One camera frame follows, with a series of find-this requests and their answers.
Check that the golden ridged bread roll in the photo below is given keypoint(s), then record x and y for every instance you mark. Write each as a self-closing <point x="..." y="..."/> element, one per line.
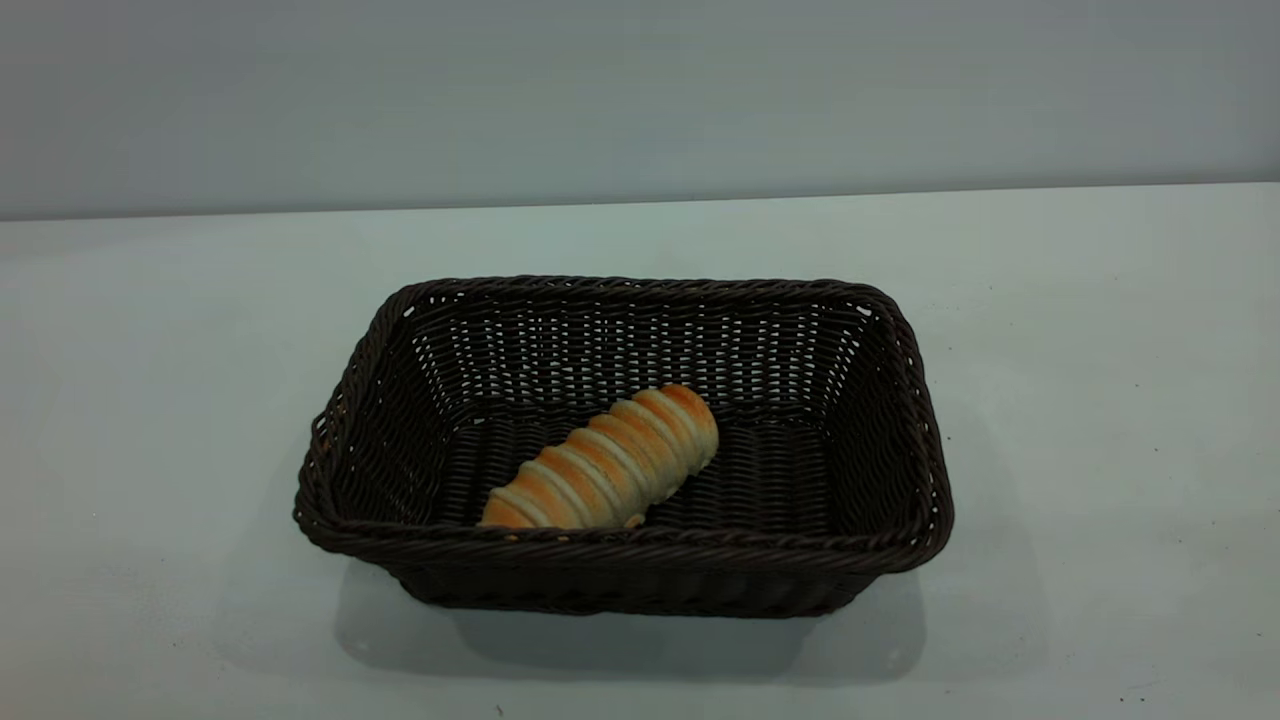
<point x="610" y="460"/>

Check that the black woven wicker basket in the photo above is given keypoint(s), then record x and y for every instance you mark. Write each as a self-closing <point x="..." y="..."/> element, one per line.
<point x="800" y="480"/>

